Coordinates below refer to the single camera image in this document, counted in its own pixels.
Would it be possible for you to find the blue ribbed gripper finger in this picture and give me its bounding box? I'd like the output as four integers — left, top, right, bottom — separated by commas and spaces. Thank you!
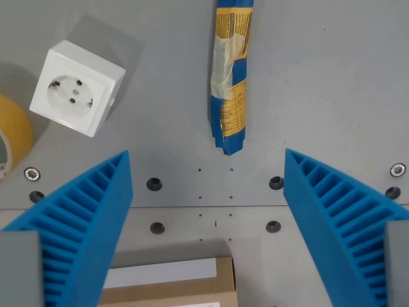
0, 150, 134, 307
283, 148, 409, 307

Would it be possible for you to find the yellow tape roll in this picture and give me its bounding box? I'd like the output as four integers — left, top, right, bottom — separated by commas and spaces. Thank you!
0, 93, 35, 184

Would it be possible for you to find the brown cardboard box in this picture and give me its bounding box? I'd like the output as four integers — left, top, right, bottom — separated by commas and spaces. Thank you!
98, 256, 239, 307

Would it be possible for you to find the white electrical socket box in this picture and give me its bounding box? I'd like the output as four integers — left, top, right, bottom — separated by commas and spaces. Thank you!
29, 40, 127, 138

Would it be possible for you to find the blue and yellow bag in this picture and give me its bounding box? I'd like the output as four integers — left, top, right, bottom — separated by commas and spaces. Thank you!
209, 0, 256, 157

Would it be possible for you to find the silver hex screw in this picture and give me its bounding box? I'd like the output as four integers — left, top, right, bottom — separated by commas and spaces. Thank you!
390, 162, 407, 178
24, 167, 42, 182

